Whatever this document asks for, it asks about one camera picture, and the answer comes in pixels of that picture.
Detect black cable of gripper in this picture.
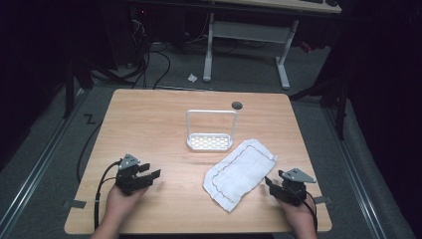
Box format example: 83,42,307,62
302,190,319,233
93,158,123,231

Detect person's left hand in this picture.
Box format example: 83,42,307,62
104,184,149,229

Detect white-legged desk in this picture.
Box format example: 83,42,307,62
202,0,342,91

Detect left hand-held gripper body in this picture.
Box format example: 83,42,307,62
114,152,155,196

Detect person's right hand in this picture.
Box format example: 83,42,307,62
276,194,317,231

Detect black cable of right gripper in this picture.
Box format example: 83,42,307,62
302,190,319,233

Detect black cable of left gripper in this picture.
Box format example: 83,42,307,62
93,158,123,231

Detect metal floor rail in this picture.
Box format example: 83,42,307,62
322,106,389,239
0,88,88,233

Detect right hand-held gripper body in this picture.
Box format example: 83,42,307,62
269,167,317,207

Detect white rack with handle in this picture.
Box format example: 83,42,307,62
185,109,239,152

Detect white cloth with dark stitching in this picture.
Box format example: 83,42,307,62
202,137,278,213

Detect black metal stand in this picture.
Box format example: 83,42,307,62
63,56,98,120
288,76,349,141

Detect black floor cables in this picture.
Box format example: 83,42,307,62
89,16,173,91

